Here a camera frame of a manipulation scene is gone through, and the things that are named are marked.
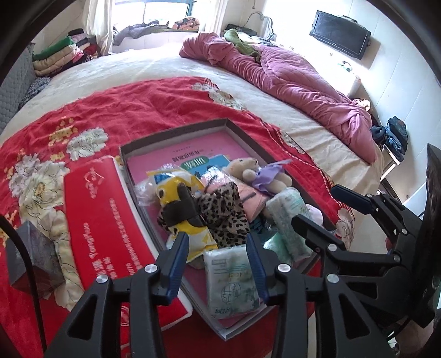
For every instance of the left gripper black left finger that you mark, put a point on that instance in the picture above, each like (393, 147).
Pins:
(92, 329)

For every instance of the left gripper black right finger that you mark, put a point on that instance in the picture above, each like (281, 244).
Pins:
(343, 327)

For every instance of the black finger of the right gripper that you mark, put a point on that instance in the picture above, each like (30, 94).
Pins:
(392, 216)
(335, 256)

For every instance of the pink striped packaged item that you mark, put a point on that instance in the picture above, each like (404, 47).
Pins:
(252, 200)

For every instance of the plush bear purple dress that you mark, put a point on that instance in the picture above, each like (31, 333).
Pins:
(270, 179)

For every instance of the yellow packaged black hair clip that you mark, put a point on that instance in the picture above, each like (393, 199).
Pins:
(177, 191)

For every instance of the leopard print scrunchie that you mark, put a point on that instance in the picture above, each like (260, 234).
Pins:
(224, 215)

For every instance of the green fluffy ball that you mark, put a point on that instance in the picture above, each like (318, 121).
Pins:
(277, 245)

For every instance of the red box lid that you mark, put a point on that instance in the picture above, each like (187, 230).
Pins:
(107, 236)

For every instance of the cream bed sheet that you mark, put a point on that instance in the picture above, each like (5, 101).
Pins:
(334, 158)

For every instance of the blue clothes on stool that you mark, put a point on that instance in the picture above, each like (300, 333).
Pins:
(394, 136)

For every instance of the grey cardboard box tray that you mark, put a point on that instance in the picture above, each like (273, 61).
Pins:
(275, 218)

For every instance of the blue booklet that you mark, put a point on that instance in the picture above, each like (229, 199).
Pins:
(45, 263)

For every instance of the pink quilted comforter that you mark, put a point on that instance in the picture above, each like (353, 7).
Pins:
(291, 79)

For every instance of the red floral blanket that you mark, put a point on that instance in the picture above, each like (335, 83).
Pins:
(126, 113)

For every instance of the white electric kettle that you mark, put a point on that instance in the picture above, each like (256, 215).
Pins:
(267, 31)

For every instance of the green garment on comforter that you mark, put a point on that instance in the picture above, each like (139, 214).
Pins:
(243, 47)

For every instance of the dark blue patterned pillow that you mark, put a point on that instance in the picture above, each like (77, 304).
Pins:
(36, 87)

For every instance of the grey quilted sofa cover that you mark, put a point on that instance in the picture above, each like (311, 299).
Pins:
(16, 85)

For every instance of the stack of folded clothes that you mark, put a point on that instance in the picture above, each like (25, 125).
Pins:
(74, 49)

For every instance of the clothes pile on windowsill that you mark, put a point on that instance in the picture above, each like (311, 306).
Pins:
(187, 24)

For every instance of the white curtain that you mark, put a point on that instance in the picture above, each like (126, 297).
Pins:
(97, 22)

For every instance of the black wall television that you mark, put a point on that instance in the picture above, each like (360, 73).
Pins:
(341, 33)

